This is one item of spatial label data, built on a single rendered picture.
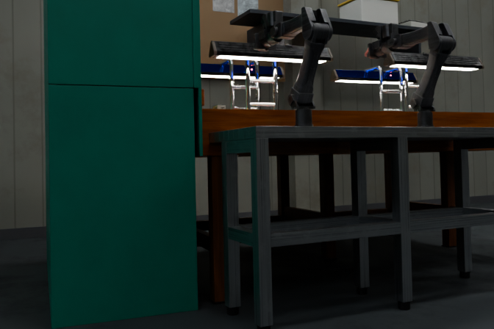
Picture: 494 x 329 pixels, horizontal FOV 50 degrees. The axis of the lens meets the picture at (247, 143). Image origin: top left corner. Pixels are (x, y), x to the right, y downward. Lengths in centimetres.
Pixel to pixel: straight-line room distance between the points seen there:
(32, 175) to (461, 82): 461
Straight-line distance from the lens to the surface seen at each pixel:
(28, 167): 442
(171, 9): 209
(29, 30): 454
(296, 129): 177
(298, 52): 262
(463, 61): 322
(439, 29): 234
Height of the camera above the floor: 57
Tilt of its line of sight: 2 degrees up
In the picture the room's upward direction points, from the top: 1 degrees counter-clockwise
